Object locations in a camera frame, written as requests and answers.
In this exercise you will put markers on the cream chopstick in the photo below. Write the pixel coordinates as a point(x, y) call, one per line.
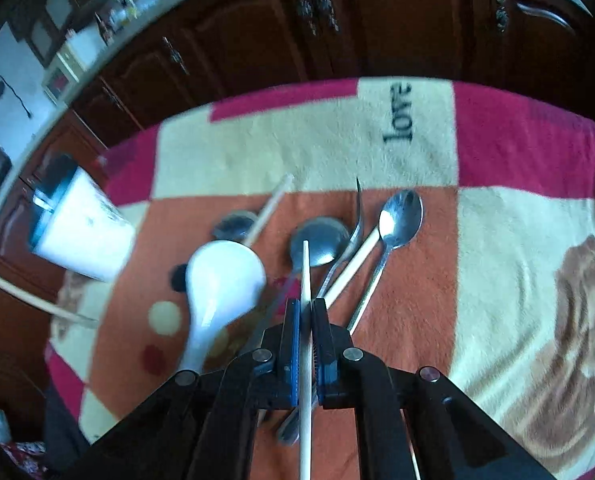
point(305, 280)
point(27, 300)
point(272, 207)
point(352, 270)

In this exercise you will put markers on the large metal spoon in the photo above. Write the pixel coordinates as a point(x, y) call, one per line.
point(400, 220)

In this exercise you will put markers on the round metal spoon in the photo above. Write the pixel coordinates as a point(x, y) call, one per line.
point(320, 242)

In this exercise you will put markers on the yellow-capped bottle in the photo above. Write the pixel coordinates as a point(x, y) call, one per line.
point(123, 2)

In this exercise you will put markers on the wooden upper cabinets glass doors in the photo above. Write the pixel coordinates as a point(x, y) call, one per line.
point(52, 5)

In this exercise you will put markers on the white plastic spoon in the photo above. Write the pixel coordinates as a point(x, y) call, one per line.
point(222, 280)

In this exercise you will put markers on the metal fork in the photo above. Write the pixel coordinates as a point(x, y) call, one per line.
point(360, 221)

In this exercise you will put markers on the grey kitchen countertop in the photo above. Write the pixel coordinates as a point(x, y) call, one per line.
point(147, 10)

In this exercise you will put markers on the printed checked blanket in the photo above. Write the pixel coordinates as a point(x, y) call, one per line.
point(502, 220)

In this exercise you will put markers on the dark sauce bottle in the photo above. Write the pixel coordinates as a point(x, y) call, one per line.
point(106, 27)

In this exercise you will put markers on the dark wooden lower cabinets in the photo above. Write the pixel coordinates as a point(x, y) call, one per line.
point(257, 35)

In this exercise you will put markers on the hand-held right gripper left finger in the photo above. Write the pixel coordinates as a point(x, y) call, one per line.
point(291, 355)

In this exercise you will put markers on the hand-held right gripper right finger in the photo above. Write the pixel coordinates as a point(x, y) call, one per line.
point(320, 355)

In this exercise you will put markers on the small metal spoon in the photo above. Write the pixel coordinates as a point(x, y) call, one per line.
point(230, 227)

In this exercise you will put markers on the cream microwave oven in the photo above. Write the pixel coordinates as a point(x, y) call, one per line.
point(65, 70)

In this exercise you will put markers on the glass bowl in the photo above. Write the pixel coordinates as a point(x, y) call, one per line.
point(82, 230)

